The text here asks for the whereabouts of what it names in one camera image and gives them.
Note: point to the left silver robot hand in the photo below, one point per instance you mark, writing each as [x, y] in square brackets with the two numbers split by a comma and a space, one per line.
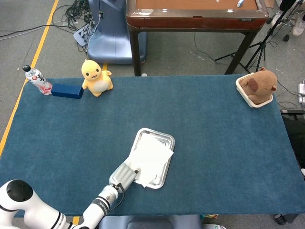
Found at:
[122, 176]

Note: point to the white paper sheet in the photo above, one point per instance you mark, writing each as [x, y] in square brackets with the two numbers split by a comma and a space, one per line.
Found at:
[152, 155]

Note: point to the silver metal tray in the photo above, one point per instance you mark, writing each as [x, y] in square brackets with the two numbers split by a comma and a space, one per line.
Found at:
[166, 140]

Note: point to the dark blue box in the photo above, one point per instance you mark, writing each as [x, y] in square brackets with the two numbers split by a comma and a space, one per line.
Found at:
[65, 91]

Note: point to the grey-blue robot torso base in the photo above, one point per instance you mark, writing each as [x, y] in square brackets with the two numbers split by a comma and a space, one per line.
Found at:
[147, 223]

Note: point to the blue felt table cover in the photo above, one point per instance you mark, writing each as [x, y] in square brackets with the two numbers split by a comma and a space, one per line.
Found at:
[202, 119]

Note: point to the yellow plush dinosaur toy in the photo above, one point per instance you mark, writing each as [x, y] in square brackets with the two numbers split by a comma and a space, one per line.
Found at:
[95, 81]

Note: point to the cream plastic basket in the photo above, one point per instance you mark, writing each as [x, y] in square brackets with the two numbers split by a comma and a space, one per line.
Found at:
[252, 104]

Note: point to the brown capybara plush toy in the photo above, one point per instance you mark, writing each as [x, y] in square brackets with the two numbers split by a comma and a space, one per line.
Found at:
[262, 88]

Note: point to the brown wooden mahjong table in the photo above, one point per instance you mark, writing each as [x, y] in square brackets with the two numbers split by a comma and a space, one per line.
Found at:
[195, 21]

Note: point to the black tripod stand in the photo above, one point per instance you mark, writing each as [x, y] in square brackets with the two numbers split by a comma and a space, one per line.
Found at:
[261, 46]

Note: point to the white power strip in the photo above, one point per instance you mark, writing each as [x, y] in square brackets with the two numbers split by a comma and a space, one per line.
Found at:
[302, 91]

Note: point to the single blue white mahjong tile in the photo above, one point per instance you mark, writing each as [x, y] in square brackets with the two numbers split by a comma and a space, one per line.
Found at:
[240, 3]

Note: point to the person in dark clothes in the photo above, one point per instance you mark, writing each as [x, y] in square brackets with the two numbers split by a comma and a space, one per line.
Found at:
[299, 26]

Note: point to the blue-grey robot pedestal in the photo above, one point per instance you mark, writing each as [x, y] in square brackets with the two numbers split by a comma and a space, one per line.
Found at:
[112, 35]

